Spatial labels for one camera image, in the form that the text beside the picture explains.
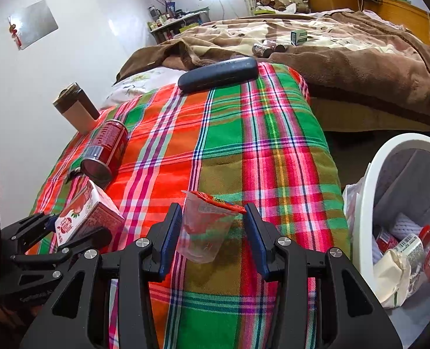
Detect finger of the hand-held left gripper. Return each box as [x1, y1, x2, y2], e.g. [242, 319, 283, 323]
[10, 226, 114, 276]
[0, 213, 59, 254]

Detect wooden headboard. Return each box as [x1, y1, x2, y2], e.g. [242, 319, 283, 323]
[375, 0, 430, 62]

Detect red drink can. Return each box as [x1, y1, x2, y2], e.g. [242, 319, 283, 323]
[81, 119, 129, 186]

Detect brown thermos flask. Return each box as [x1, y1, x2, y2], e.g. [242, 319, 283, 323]
[52, 82, 101, 134]

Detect brown fleece blanket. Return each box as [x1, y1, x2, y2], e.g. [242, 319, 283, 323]
[115, 9, 430, 129]

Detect brown plush toy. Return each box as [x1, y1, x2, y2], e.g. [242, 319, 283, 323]
[256, 0, 286, 11]

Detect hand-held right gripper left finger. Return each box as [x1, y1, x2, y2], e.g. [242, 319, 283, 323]
[20, 203, 183, 349]

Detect red white drink carton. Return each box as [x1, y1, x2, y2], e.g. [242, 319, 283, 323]
[55, 180, 125, 246]

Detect printed paper bag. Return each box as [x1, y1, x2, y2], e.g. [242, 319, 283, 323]
[373, 249, 424, 309]

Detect red hanging ornament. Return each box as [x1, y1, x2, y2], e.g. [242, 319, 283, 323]
[8, 16, 22, 49]

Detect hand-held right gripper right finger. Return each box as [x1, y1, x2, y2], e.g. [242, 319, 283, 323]
[245, 203, 403, 349]

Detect group of cosmetic bottles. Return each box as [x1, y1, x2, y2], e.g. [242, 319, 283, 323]
[147, 3, 186, 30]

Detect white plastic bin liner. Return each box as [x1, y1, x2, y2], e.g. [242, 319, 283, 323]
[343, 176, 368, 226]

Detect small shelf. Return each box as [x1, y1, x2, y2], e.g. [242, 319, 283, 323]
[150, 9, 212, 44]

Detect white blue milk carton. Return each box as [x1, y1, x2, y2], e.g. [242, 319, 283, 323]
[393, 233, 424, 262]

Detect small dark bottle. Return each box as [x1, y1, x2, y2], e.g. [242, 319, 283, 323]
[252, 41, 286, 59]

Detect white foam net sleeve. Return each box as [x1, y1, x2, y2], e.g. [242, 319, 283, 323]
[373, 213, 424, 262]

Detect silver wall plate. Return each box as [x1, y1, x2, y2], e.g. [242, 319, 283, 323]
[8, 0, 59, 49]

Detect clear plastic cup red lid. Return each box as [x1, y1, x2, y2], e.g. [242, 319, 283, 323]
[176, 190, 247, 264]

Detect dark blue glasses case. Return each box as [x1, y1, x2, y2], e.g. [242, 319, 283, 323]
[178, 57, 258, 93]

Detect white mesh bin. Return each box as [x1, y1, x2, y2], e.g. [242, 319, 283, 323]
[351, 133, 430, 339]

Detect colourful plaid cloth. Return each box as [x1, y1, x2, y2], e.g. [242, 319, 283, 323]
[26, 62, 352, 349]

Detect white floral sheet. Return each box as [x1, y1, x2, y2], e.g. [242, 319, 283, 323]
[104, 66, 186, 110]

